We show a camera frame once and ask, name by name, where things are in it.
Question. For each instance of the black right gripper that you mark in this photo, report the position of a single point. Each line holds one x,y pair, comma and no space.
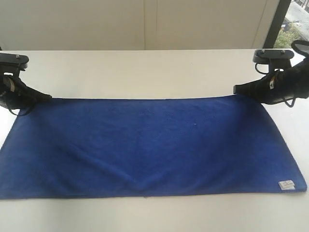
282,86

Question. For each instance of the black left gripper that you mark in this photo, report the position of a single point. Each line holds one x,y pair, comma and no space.
15,94

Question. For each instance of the blue microfibre towel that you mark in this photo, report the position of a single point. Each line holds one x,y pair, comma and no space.
87,148

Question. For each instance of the white label sticker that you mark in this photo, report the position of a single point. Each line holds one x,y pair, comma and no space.
287,185

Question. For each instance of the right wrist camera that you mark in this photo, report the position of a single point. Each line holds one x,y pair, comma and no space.
274,59

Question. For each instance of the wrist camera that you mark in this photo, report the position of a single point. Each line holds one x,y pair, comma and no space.
274,59
13,63

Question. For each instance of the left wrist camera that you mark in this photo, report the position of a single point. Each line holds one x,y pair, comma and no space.
13,63

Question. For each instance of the dark window frame post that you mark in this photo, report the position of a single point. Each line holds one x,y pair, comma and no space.
276,23

